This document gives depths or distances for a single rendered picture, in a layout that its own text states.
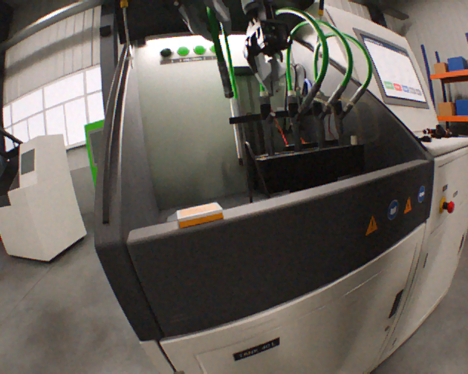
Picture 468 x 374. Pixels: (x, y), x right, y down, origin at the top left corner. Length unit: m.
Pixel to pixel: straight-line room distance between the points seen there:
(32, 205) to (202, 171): 2.44
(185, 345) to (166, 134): 0.63
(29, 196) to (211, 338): 2.74
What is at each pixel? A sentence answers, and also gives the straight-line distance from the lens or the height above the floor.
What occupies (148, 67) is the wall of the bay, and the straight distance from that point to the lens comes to 0.82.
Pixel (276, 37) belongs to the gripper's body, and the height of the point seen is 1.24.
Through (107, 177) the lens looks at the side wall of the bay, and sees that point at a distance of 0.30.
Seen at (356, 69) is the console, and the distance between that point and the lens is 0.84.
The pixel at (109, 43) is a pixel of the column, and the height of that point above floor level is 3.33.
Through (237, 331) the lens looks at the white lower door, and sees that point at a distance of 0.35.
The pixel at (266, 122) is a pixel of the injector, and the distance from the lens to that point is 0.53.
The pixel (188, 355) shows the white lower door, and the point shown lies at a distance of 0.37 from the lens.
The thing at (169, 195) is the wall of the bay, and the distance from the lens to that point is 0.78.
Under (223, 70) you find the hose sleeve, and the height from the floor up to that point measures 1.16.
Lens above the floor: 1.04
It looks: 13 degrees down
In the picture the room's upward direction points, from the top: 8 degrees counter-clockwise
